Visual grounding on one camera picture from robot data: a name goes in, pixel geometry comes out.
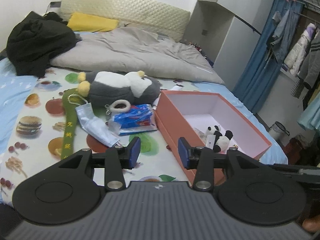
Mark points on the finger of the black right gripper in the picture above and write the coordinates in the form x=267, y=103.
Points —
x=302, y=174

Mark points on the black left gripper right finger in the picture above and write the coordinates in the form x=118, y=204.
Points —
x=202, y=159

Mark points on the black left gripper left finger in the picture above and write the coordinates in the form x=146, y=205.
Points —
x=114, y=160

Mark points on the small panda plush toy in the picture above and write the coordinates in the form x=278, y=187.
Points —
x=215, y=140

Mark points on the clear plastic bag with mask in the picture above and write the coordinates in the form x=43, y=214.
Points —
x=95, y=126

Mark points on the blue plastic snack bag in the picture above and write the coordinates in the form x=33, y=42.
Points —
x=138, y=119

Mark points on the white trash bin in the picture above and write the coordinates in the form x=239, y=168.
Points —
x=278, y=131

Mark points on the grey white penguin plush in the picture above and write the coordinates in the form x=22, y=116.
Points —
x=104, y=88

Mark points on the fruit print plastic tablecloth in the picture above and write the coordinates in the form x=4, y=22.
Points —
x=49, y=122

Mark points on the blue curtain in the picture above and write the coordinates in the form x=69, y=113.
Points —
x=263, y=68

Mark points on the grey duvet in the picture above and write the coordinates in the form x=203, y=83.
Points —
x=131, y=49

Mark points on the hanging clothes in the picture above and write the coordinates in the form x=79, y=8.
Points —
x=296, y=61

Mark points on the white wardrobe cabinet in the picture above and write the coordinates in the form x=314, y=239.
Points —
x=228, y=32

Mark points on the yellow pillow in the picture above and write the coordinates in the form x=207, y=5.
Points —
x=91, y=23

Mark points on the black clothing pile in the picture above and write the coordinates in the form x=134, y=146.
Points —
x=36, y=40

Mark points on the cream quilted headboard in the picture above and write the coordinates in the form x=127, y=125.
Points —
x=149, y=15

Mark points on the fluffy white ring keychain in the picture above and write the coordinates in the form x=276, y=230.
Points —
x=117, y=107

